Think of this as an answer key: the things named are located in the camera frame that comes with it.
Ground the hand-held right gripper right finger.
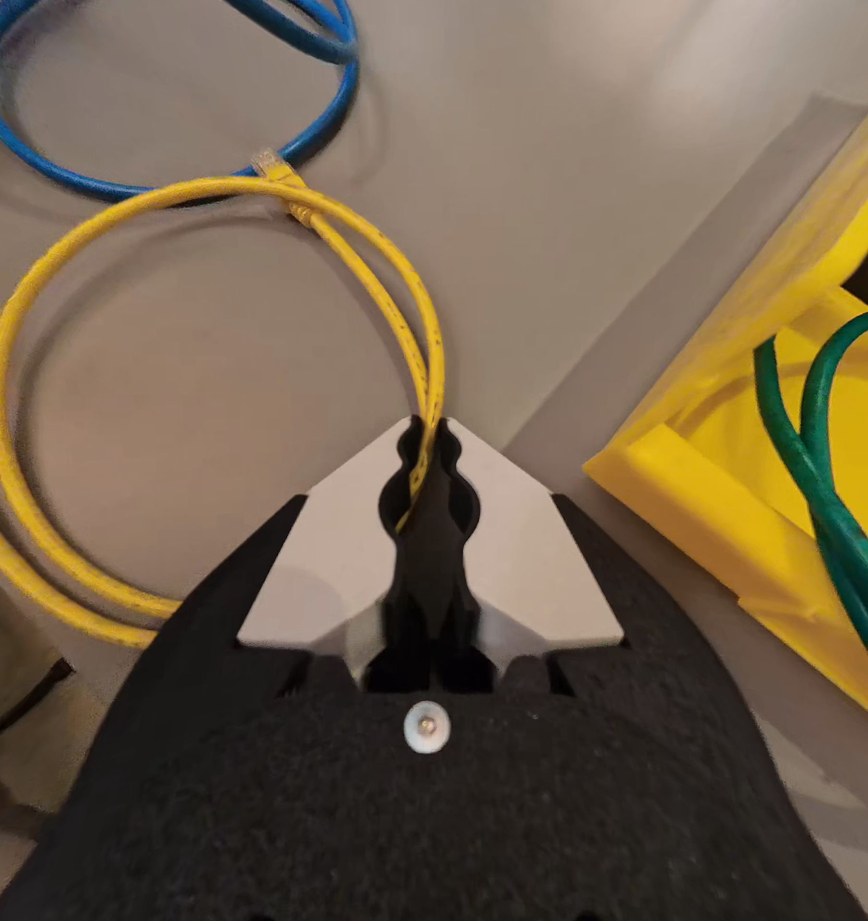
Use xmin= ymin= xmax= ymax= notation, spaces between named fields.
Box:
xmin=431 ymin=417 xmax=625 ymax=692

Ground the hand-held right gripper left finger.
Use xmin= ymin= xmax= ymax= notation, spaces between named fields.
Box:
xmin=237 ymin=416 xmax=435 ymax=692

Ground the yellow storage bin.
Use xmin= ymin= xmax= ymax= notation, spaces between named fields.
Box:
xmin=583 ymin=94 xmax=868 ymax=731

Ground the green ethernet cable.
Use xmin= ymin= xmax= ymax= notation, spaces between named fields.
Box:
xmin=754 ymin=308 xmax=868 ymax=685

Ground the black cable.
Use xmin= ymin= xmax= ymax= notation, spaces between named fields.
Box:
xmin=0 ymin=658 xmax=75 ymax=749

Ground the blue ethernet cable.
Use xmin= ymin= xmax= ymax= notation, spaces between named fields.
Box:
xmin=0 ymin=0 xmax=360 ymax=206

